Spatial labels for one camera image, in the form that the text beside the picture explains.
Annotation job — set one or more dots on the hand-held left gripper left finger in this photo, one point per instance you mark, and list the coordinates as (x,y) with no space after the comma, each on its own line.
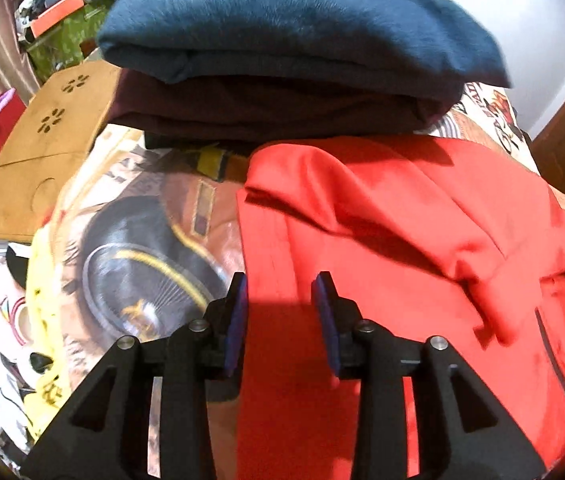
(236,330)

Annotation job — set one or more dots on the brown folding lap table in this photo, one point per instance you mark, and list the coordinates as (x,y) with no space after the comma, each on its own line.
(37,160)

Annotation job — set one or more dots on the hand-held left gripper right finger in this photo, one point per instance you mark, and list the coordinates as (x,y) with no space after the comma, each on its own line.
(327,330)

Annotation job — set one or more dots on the yellow printed garment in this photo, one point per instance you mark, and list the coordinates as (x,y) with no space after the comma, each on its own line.
(45,285)

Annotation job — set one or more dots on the folded blue sweater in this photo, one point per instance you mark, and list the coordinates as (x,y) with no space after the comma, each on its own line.
(287,25)

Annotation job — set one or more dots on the orange box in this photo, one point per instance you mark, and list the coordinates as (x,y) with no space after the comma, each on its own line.
(57,12)

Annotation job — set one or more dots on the red zip jacket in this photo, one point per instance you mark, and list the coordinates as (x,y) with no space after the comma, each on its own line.
(387,210)

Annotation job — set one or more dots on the folded maroon garment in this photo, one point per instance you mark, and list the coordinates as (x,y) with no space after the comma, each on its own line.
(262,110)

